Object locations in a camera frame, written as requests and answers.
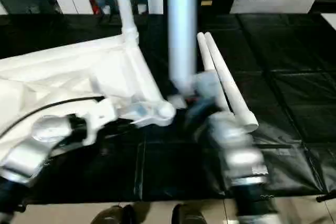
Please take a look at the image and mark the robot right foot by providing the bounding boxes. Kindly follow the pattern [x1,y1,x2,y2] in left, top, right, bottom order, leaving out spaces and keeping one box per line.
[172,202,208,224]

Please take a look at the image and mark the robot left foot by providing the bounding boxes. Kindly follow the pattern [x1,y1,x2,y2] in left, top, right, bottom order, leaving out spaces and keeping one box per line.
[90,203,136,224]

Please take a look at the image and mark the black work mat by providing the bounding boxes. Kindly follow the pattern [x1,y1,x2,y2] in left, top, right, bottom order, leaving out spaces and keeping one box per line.
[0,11,336,201]

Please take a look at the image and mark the white leg with black mark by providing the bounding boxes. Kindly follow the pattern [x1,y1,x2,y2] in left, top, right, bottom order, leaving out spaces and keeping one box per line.
[113,0,140,48]

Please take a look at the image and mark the white plastic table top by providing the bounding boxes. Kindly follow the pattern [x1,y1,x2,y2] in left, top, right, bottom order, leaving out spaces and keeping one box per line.
[0,34,177,168]

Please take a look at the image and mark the white flat board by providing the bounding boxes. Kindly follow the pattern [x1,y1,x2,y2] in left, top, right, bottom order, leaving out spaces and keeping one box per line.
[320,12,336,30]

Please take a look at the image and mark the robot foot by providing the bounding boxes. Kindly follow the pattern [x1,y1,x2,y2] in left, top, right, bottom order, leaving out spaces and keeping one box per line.
[90,203,136,224]
[172,202,208,224]

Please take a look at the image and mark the black stand leg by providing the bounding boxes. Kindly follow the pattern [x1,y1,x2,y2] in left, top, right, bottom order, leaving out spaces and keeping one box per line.
[316,193,336,203]

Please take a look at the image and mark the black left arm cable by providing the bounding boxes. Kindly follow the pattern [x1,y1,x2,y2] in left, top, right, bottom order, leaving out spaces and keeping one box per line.
[0,96,106,141]

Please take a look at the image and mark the white plastic table leg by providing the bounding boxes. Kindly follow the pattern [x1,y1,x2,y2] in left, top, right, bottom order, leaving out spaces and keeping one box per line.
[166,0,198,97]
[196,31,230,111]
[204,31,259,133]

